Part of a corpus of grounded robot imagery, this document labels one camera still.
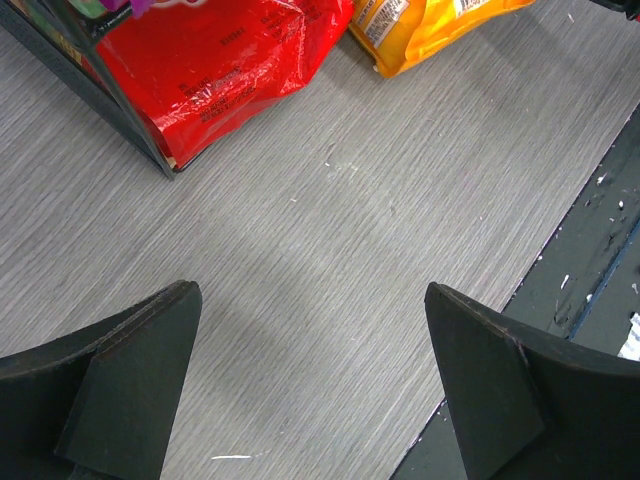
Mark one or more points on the orange candy bag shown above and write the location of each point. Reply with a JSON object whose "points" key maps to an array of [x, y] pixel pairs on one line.
{"points": [[400, 34]]}

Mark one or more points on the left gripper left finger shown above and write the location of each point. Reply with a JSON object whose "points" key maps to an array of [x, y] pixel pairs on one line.
{"points": [[100, 402]]}

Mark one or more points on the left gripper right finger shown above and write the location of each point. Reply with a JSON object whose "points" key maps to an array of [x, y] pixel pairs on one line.
{"points": [[525, 404]]}

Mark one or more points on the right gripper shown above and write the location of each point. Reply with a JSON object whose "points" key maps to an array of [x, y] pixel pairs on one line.
{"points": [[630, 8]]}

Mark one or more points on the red fruit candy bag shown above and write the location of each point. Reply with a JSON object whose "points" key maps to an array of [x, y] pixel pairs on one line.
{"points": [[198, 70]]}

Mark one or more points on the black wooden two-tier shelf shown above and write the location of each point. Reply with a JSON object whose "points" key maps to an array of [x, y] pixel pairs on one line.
{"points": [[75, 75]]}

